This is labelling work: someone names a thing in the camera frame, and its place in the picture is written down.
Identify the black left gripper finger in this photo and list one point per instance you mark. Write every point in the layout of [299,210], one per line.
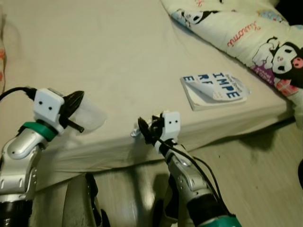
[73,125]
[75,101]

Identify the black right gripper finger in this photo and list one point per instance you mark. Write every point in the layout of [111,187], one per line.
[150,122]
[144,131]

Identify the small white paper scrap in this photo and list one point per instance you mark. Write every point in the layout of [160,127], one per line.
[134,133]

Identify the clear plastic bag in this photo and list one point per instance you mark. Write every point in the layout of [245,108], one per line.
[92,116]

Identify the white blue lettered book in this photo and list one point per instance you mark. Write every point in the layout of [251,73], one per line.
[213,92]

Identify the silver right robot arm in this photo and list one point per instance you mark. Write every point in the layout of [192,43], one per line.
[189,179]

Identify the cream sheeted bed mattress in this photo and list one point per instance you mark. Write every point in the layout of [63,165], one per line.
[118,47]

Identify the robot left leg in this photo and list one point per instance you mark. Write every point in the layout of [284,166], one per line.
[75,203]

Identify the robot leg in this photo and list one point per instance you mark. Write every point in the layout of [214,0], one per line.
[168,208]
[75,203]

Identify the robot right leg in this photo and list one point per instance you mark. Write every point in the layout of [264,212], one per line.
[168,208]

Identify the orange dotted pink pillow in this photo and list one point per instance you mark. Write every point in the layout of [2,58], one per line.
[2,56]

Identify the black cabinet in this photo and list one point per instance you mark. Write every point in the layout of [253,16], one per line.
[291,4]

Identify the cream cartoon print quilt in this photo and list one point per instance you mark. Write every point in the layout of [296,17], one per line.
[227,28]

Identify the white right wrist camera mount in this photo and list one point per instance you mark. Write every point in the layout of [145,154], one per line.
[171,124]

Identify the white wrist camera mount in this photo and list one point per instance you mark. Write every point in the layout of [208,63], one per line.
[171,124]
[47,106]

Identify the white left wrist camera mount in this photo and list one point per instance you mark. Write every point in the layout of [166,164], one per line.
[47,106]

